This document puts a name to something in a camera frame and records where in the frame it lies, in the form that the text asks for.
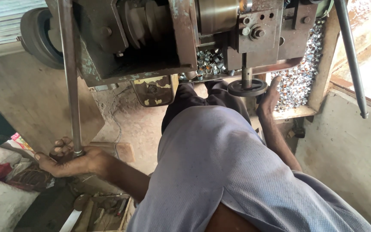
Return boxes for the thin electric cable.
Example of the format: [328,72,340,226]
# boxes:
[108,86,132,159]

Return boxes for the small heap of steel rings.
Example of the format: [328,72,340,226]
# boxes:
[178,48,238,81]

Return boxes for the corrugated metal sheet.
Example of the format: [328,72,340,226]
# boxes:
[0,0,48,48]

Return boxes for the person's right hand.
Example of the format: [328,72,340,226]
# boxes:
[256,76,283,120]

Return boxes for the long steel lever rod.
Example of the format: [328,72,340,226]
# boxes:
[57,0,85,158]

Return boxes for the white woven sack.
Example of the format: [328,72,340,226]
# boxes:
[0,148,42,232]

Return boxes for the large pile of steel rings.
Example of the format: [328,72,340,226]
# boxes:
[271,19,325,112]

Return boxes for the black metal lever bar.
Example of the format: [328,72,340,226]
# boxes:
[333,0,369,119]

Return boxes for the person's dark trousers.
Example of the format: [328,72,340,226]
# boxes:
[161,80,252,135]

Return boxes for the wooden box of tools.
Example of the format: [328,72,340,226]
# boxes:
[72,192,133,232]

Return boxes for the colourful printed packet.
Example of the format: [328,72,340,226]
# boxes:
[10,132,34,153]

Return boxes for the black rubber pulley wheel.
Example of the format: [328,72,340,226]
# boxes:
[19,7,65,70]

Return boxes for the yellow worn metal plate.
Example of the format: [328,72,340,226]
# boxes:
[130,74,178,108]

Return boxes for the coil of brown wire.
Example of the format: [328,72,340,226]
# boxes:
[8,164,55,191]

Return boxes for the person's grey-blue shirt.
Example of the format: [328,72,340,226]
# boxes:
[126,105,371,232]

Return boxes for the large wooden board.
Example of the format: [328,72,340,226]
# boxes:
[0,48,106,156]

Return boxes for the wooden tray frame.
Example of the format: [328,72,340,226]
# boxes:
[271,6,341,121]

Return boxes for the person's left hand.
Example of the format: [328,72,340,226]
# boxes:
[34,137,109,179]

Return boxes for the rusty metal lathe machine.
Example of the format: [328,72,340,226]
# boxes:
[45,0,334,88]

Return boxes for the black round handwheel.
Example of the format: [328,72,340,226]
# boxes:
[227,78,268,98]

